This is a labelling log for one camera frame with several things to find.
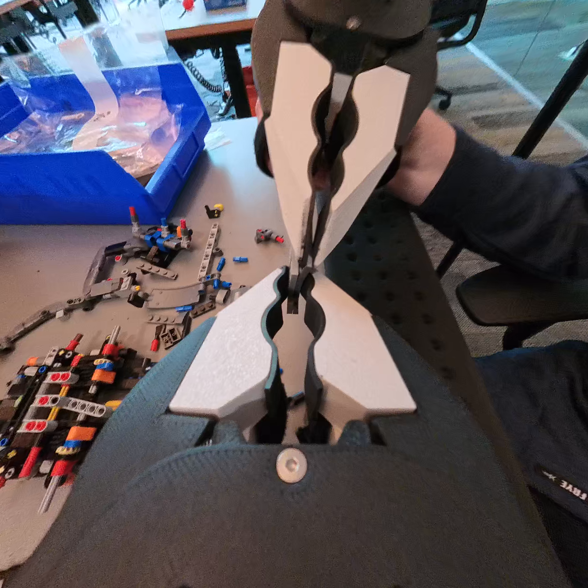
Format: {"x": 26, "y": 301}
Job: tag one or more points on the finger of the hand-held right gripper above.
{"x": 372, "y": 133}
{"x": 294, "y": 138}

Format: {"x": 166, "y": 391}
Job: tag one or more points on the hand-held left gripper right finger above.
{"x": 363, "y": 367}

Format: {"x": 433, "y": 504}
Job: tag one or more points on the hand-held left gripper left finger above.
{"x": 229, "y": 367}

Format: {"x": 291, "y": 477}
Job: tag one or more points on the short black lego piece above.
{"x": 293, "y": 298}

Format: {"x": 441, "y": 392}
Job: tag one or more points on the thin black lego rod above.
{"x": 308, "y": 239}

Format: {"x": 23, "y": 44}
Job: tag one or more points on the person's right forearm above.
{"x": 505, "y": 206}

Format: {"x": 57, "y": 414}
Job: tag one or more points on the dark grey curved lego panel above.
{"x": 177, "y": 296}

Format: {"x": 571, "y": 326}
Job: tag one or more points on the small black yellow lego piece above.
{"x": 213, "y": 211}

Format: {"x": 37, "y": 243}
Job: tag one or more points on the long light grey lego beam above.
{"x": 209, "y": 252}

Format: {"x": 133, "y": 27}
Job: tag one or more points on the dark grey studded lego plate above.
{"x": 158, "y": 271}

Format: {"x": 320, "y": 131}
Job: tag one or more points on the blue lego suspension assembly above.
{"x": 158, "y": 241}

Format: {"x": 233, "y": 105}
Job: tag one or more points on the multicoloured lego chassis assembly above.
{"x": 55, "y": 404}

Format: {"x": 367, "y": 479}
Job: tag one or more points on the person's right hand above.
{"x": 422, "y": 160}

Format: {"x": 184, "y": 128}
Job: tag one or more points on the red basket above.
{"x": 249, "y": 92}

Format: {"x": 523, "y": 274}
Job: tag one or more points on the black perforated panel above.
{"x": 390, "y": 285}

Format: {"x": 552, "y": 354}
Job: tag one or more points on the wooden desk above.
{"x": 206, "y": 27}

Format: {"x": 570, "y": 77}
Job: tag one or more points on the empty clear plastic bags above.
{"x": 128, "y": 115}

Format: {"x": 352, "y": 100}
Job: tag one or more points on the black chair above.
{"x": 519, "y": 294}

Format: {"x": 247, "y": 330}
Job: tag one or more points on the blue plastic bin with label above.
{"x": 69, "y": 193}

